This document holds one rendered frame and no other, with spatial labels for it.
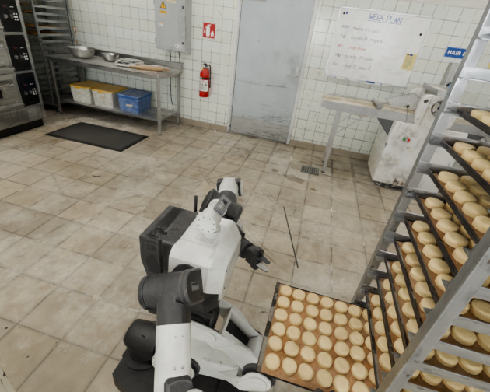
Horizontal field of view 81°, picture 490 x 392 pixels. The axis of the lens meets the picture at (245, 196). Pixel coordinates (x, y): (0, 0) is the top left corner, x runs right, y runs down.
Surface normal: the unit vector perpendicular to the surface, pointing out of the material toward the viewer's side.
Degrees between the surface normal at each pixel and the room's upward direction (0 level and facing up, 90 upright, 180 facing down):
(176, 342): 39
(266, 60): 90
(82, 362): 0
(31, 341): 0
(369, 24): 90
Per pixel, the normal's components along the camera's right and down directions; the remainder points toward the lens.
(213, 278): 0.50, 0.43
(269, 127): -0.26, 0.47
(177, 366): 0.51, -0.39
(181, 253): -0.08, -0.32
